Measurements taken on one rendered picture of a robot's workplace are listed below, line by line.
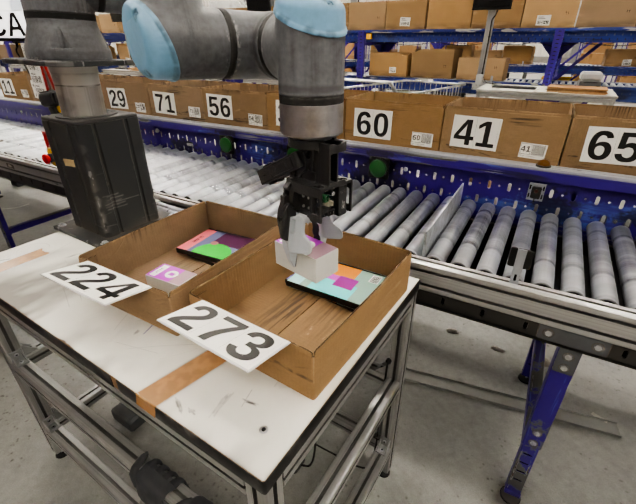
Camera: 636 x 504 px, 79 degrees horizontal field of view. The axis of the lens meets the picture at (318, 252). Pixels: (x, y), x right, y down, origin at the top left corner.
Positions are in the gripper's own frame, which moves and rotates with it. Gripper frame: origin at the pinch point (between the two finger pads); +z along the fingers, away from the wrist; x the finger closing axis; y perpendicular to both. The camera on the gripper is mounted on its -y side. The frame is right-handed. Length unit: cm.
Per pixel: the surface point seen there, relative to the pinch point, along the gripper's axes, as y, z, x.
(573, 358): 38, 34, 50
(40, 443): -90, 93, -46
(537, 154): 5, 1, 103
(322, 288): -5.1, 14.7, 9.9
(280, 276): -18.4, 17.2, 9.4
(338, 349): 11.3, 12.7, -3.5
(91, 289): -26.0, 6.5, -27.6
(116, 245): -46.3, 9.3, -16.0
